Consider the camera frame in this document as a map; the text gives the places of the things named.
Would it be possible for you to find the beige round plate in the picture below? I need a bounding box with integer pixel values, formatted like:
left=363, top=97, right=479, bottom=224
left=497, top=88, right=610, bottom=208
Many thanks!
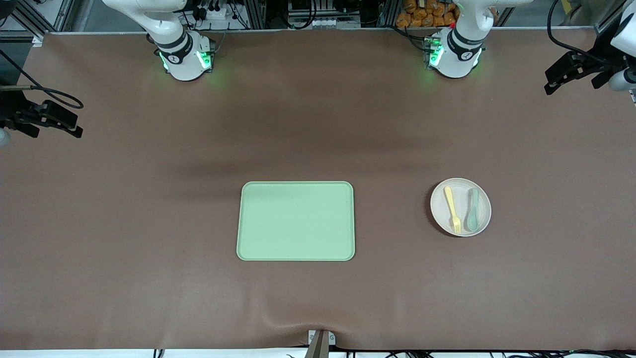
left=430, top=178, right=492, bottom=238

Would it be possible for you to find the green plastic spoon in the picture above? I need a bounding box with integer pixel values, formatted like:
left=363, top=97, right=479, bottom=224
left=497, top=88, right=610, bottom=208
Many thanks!
left=466, top=188, right=480, bottom=232

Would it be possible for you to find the yellow plastic fork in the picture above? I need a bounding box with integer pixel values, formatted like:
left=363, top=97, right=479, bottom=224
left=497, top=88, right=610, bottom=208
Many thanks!
left=444, top=185, right=462, bottom=234

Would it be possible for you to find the orange packaged snacks pile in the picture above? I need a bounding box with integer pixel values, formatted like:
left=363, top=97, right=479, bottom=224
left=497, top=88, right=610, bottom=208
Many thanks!
left=396, top=0, right=459, bottom=28

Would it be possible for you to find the brown table mat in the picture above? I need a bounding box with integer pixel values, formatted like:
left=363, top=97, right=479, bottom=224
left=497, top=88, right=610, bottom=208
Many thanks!
left=0, top=29, right=636, bottom=351

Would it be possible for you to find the white power strip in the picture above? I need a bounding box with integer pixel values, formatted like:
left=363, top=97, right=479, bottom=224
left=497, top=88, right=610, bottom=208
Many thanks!
left=195, top=4, right=230, bottom=21

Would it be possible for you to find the light green rectangular tray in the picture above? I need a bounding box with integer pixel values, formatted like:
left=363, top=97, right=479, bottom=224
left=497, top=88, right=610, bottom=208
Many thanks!
left=236, top=181, right=356, bottom=262

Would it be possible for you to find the metal table clamp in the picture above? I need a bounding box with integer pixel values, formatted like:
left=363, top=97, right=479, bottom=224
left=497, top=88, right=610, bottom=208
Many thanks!
left=304, top=330, right=336, bottom=358

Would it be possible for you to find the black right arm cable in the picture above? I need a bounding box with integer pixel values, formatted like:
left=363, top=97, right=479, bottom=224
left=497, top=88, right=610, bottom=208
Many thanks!
left=0, top=50, right=84, bottom=110

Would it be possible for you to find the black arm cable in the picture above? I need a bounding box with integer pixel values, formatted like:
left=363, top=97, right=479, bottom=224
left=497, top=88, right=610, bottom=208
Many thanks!
left=0, top=50, right=84, bottom=110
left=547, top=0, right=613, bottom=65

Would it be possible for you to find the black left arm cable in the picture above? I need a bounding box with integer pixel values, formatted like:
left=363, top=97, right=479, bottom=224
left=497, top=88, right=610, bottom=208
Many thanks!
left=547, top=0, right=613, bottom=65

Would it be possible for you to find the aluminium frame post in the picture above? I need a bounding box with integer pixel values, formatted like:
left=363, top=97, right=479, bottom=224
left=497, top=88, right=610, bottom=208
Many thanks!
left=378, top=0, right=399, bottom=28
left=243, top=0, right=269, bottom=29

